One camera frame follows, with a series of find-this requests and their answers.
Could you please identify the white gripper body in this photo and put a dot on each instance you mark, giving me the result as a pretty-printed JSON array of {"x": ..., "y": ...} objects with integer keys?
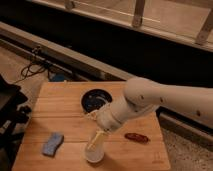
[{"x": 100, "y": 117}]

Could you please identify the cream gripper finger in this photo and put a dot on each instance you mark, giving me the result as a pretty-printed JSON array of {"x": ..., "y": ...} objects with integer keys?
[{"x": 97, "y": 139}]

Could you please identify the white ceramic cup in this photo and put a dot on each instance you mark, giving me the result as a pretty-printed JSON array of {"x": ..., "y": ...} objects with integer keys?
[{"x": 94, "y": 155}]

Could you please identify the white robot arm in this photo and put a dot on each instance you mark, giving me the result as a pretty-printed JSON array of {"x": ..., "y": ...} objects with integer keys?
[{"x": 141, "y": 96}]

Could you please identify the dark round bowl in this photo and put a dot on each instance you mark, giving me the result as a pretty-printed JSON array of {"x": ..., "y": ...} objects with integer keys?
[{"x": 95, "y": 99}]

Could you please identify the dark red oblong object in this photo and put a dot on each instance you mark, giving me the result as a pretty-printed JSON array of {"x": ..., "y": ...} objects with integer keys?
[{"x": 137, "y": 137}]

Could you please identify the blue sponge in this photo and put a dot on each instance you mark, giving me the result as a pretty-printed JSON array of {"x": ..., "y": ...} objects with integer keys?
[{"x": 50, "y": 147}]

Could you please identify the blue object behind table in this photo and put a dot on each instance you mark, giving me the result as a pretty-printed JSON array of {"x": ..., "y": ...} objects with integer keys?
[{"x": 57, "y": 78}]

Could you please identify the black chair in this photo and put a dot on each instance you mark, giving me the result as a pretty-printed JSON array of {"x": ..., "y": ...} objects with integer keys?
[{"x": 12, "y": 110}]

